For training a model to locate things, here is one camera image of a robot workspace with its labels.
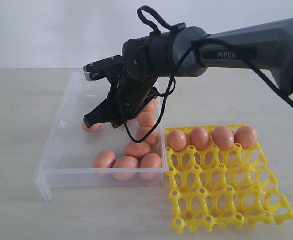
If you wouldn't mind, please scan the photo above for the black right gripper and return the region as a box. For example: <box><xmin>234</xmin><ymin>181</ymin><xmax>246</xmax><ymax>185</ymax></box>
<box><xmin>83</xmin><ymin>72</ymin><xmax>159</xmax><ymax>129</ymax></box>

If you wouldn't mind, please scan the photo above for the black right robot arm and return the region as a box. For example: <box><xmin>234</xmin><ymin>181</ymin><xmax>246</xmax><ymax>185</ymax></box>
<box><xmin>83</xmin><ymin>18</ymin><xmax>293</xmax><ymax>128</ymax></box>

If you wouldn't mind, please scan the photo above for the clear plastic bin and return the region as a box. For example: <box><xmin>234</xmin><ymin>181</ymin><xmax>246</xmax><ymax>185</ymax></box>
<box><xmin>33</xmin><ymin>72</ymin><xmax>169</xmax><ymax>202</ymax></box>

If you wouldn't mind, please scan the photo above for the brown egg front right corner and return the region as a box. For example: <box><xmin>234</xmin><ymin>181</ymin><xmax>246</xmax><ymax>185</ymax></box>
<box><xmin>139</xmin><ymin>152</ymin><xmax>162</xmax><ymax>181</ymax></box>

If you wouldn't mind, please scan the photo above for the yellow plastic egg tray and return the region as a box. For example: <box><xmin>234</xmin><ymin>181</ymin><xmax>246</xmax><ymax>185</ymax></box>
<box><xmin>166</xmin><ymin>142</ymin><xmax>293</xmax><ymax>234</ymax></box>

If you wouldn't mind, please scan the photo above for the black camera cable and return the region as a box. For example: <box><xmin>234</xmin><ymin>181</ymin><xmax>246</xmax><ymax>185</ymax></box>
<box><xmin>111</xmin><ymin>5</ymin><xmax>293</xmax><ymax>145</ymax></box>

